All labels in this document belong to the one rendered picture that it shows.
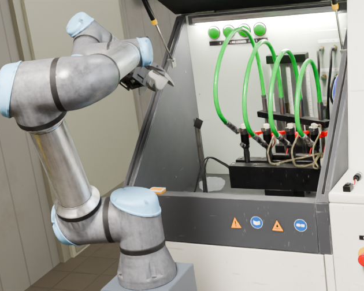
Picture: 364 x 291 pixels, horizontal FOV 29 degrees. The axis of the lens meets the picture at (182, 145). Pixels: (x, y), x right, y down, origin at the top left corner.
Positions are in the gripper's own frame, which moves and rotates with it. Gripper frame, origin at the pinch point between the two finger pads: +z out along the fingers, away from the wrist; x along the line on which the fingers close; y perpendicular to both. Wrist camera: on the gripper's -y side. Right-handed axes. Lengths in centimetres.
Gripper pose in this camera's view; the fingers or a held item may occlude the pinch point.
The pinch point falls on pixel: (163, 84)
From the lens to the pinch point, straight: 213.8
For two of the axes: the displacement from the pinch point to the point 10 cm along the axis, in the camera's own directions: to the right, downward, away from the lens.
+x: 7.1, -1.4, -6.8
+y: -2.5, 8.6, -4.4
